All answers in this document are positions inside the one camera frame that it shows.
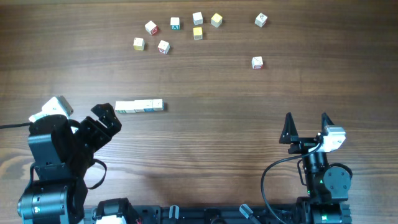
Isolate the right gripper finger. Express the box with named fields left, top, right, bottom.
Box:
left=321, top=113, right=334, bottom=134
left=279, top=112, right=299, bottom=144

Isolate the white block top row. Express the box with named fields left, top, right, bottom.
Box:
left=192, top=12, right=203, bottom=26

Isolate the white block far right top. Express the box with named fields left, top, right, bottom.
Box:
left=254, top=13, right=268, bottom=27

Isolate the yellow top block upper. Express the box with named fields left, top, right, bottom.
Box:
left=211, top=13, right=223, bottom=28

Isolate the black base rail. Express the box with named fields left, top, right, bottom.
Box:
left=83, top=203, right=353, bottom=224

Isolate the block with green A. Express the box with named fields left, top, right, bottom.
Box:
left=170, top=17, right=180, bottom=30

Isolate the yellow block lower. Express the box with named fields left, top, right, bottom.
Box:
left=193, top=27, right=203, bottom=40

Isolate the block with red M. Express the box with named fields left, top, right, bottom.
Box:
left=145, top=21, right=159, bottom=35

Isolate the block red side top row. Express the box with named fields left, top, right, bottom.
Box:
left=152, top=99, right=164, bottom=111

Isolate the yellow side block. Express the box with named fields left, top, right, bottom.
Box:
left=133, top=37, right=145, bottom=51

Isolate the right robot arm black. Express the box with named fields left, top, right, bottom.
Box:
left=279, top=113, right=353, bottom=224

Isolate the block with number eight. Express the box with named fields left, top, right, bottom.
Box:
left=142, top=100, right=154, bottom=112

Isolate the block red W side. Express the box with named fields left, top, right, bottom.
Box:
left=158, top=40, right=170, bottom=54

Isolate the block with J and A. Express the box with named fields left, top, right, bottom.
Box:
left=115, top=101, right=126, bottom=113

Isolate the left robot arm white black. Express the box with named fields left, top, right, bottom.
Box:
left=17, top=103, right=122, bottom=223

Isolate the block with red I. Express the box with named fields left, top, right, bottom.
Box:
left=251, top=56, right=264, bottom=70

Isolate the block with seven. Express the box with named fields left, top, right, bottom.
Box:
left=134, top=100, right=146, bottom=113

